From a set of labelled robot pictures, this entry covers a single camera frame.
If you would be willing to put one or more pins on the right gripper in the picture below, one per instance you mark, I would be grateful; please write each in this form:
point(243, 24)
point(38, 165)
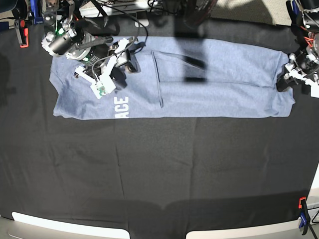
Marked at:
point(94, 53)

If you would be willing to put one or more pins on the orange black clamp far left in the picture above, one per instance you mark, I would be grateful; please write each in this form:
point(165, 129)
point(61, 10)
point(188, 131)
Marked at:
point(22, 32)

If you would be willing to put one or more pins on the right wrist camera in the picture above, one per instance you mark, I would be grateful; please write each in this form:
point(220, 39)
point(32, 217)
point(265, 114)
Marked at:
point(102, 88)

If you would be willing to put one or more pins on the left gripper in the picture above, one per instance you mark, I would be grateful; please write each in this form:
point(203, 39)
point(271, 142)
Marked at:
point(302, 66)

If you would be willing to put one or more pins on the black table cloth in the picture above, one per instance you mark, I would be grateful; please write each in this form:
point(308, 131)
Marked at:
point(157, 178)

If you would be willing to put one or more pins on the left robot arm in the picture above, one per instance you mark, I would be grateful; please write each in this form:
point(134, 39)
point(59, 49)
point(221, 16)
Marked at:
point(304, 15)

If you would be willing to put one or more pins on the aluminium rail at back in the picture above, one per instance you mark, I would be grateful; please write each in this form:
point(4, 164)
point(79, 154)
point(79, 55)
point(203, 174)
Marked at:
point(114, 7)

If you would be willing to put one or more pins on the blue orange clamp near right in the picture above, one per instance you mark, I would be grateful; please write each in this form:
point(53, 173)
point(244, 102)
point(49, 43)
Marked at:
point(304, 215)

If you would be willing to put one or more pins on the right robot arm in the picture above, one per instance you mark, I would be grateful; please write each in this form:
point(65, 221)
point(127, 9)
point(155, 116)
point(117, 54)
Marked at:
point(64, 24)

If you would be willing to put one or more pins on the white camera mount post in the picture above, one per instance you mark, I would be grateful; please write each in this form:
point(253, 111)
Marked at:
point(142, 17)

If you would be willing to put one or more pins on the blue grey t-shirt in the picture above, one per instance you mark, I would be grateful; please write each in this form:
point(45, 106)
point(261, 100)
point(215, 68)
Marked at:
point(182, 77)

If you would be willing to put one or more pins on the blue clamp far left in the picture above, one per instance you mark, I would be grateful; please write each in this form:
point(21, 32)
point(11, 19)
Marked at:
point(35, 8)

